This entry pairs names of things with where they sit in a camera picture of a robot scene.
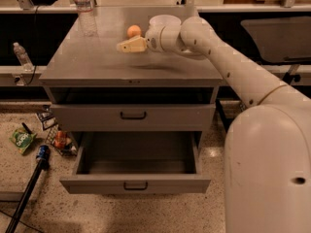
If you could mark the black snack packet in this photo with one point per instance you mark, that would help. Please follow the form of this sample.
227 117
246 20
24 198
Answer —
46 118

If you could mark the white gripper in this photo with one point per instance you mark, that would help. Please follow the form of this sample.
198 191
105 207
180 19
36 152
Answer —
153 40

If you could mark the grey metal drawer cabinet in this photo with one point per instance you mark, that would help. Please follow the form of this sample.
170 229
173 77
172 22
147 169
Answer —
90 70

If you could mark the white ceramic bowl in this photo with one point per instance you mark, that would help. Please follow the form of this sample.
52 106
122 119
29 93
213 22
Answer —
164 20

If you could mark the blue soda can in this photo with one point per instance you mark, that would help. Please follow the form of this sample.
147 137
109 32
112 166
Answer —
43 154

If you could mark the black stand frame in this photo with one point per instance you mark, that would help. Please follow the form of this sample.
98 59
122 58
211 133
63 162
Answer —
226 93

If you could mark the clear water bottle on ledge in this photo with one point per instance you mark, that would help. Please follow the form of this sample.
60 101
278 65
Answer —
23 57

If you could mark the orange fruit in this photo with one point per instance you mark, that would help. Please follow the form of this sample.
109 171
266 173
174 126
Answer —
133 30

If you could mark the grey open lower drawer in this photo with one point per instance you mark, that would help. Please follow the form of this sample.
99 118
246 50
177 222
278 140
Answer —
137 162

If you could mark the clear water bottle on cabinet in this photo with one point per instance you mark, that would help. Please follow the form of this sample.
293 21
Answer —
86 15

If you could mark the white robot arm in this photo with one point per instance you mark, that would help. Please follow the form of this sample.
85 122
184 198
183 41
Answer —
267 147

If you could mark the black pole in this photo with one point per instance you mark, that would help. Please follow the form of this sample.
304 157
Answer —
41 165

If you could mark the grey upper drawer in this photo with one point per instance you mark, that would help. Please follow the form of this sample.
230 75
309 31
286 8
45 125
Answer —
134 117

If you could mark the green snack bag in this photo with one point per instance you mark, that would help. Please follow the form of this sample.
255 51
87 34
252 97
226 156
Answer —
22 139

